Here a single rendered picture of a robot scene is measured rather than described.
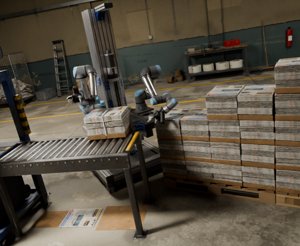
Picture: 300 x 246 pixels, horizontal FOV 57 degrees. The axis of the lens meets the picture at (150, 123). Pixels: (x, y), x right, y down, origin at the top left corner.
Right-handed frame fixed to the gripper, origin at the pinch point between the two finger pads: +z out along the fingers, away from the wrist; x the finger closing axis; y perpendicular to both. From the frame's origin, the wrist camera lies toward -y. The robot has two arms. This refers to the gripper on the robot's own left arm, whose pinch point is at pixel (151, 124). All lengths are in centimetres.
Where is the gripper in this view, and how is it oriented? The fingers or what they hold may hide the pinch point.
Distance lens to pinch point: 282.2
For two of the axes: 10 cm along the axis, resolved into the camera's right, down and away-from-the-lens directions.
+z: -7.3, 6.5, 2.3
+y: -3.6, -6.4, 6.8
